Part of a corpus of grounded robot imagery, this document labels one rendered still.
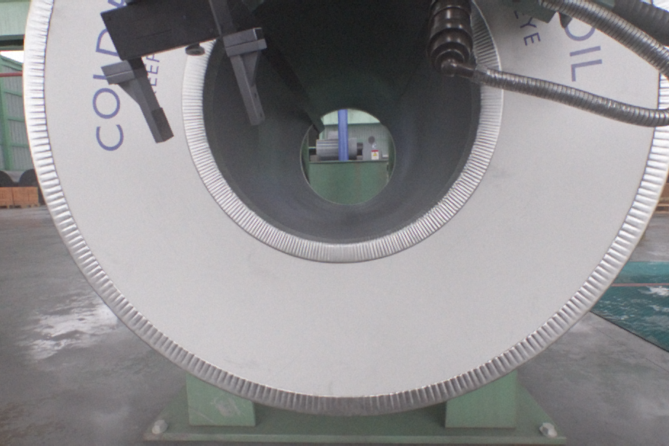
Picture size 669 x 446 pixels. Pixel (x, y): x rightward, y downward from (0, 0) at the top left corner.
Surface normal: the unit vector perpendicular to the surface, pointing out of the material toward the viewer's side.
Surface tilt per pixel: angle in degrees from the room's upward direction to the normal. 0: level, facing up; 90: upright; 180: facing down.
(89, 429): 0
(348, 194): 90
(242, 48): 114
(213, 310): 90
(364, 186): 90
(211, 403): 90
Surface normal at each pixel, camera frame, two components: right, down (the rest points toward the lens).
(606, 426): -0.03, -0.99
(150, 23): -0.11, 0.50
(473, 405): -0.05, 0.11
